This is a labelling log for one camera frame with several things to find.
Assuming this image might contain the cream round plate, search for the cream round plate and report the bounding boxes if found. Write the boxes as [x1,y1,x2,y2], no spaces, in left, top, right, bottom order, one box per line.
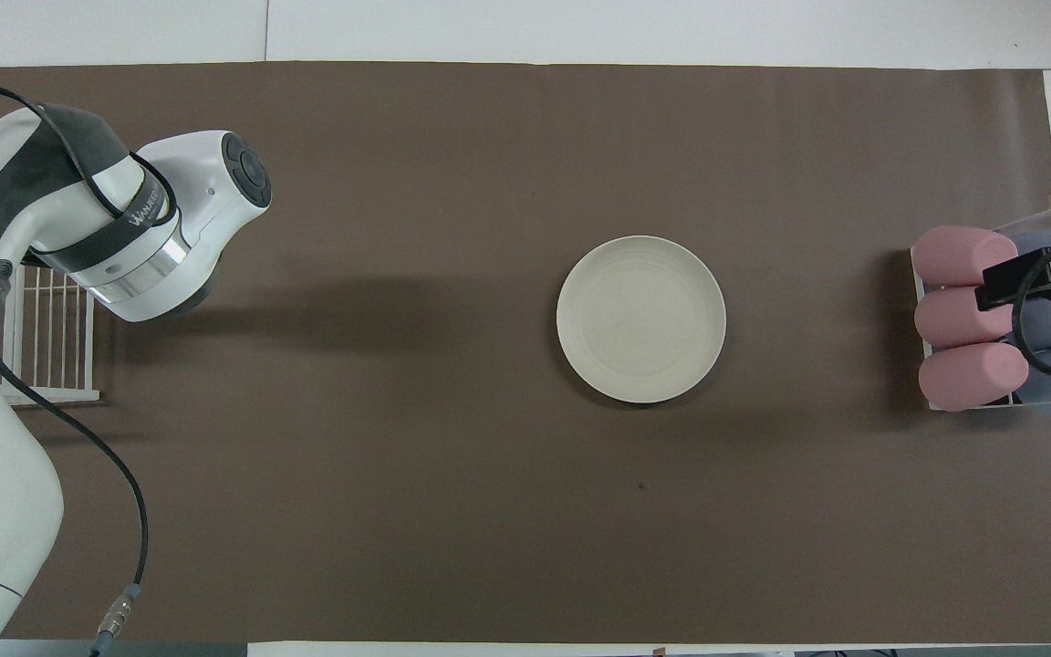
[556,235,727,406]

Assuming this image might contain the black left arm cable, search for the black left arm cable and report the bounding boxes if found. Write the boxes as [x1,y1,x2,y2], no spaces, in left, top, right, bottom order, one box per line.
[0,85,150,657]

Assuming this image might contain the pink plastic cup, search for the pink plastic cup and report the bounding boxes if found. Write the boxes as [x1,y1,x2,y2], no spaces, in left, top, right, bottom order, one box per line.
[911,226,1020,287]
[918,342,1031,412]
[914,286,1019,349]

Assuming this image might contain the brown table mat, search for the brown table mat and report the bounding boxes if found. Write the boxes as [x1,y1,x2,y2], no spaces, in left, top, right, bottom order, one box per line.
[0,61,1051,644]

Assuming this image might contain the white wire dish rack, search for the white wire dish rack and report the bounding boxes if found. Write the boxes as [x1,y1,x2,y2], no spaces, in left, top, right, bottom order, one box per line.
[0,123,100,408]

